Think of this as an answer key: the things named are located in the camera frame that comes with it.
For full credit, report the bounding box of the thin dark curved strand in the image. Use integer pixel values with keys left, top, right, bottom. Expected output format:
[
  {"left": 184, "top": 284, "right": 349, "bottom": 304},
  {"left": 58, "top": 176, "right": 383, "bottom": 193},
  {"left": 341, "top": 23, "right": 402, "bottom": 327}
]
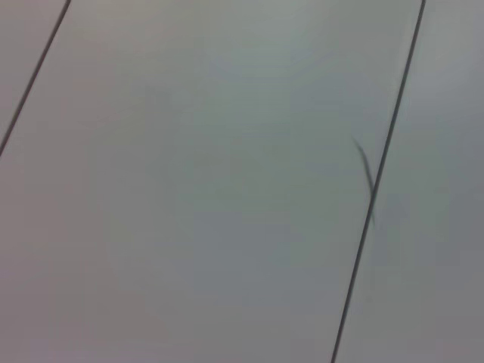
[{"left": 352, "top": 136, "right": 377, "bottom": 228}]

